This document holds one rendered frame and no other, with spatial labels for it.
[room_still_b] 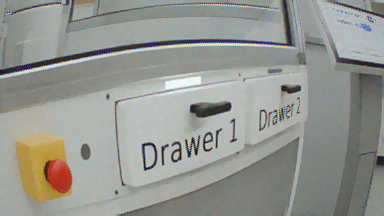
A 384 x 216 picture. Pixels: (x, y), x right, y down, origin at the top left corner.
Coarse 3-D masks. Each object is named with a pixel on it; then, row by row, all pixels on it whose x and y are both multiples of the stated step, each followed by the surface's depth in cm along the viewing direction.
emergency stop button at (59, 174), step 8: (56, 160) 46; (48, 168) 45; (56, 168) 45; (64, 168) 46; (48, 176) 45; (56, 176) 45; (64, 176) 46; (56, 184) 45; (64, 184) 46; (64, 192) 46
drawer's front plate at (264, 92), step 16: (256, 80) 91; (272, 80) 97; (288, 80) 104; (256, 96) 91; (272, 96) 97; (288, 96) 105; (256, 112) 91; (272, 112) 98; (256, 128) 92; (272, 128) 98
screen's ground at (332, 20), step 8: (320, 0) 146; (328, 16) 142; (336, 16) 143; (376, 16) 150; (328, 24) 139; (336, 24) 140; (344, 24) 141; (352, 24) 142; (336, 32) 138; (368, 32) 142; (336, 48) 134; (368, 48) 137; (344, 56) 132; (368, 56) 135
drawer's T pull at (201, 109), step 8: (192, 104) 74; (200, 104) 74; (208, 104) 74; (216, 104) 74; (224, 104) 75; (192, 112) 74; (200, 112) 71; (208, 112) 72; (216, 112) 73; (224, 112) 75
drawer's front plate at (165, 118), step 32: (160, 96) 69; (192, 96) 75; (224, 96) 82; (128, 128) 64; (160, 128) 70; (192, 128) 76; (224, 128) 83; (128, 160) 65; (160, 160) 70; (192, 160) 76
